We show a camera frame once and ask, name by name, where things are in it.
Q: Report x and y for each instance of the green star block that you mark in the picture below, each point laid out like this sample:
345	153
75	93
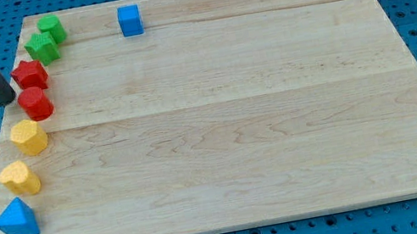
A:
43	48

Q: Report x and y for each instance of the red star block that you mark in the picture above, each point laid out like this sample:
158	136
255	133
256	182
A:
30	74

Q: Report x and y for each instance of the wooden board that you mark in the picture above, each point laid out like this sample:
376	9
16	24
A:
224	115

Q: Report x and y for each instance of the blue cube block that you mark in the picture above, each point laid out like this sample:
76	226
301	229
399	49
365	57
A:
130	20

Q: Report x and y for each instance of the red cylinder block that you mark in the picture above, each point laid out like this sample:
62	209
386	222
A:
35	103

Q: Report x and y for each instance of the green cylinder block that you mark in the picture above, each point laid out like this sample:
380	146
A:
52	24

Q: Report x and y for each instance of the yellow hexagon block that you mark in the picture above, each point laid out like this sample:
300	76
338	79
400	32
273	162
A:
29	137

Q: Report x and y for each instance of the yellow heart block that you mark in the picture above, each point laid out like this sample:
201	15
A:
18	178

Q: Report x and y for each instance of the blue triangle block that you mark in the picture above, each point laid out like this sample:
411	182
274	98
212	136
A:
18	218

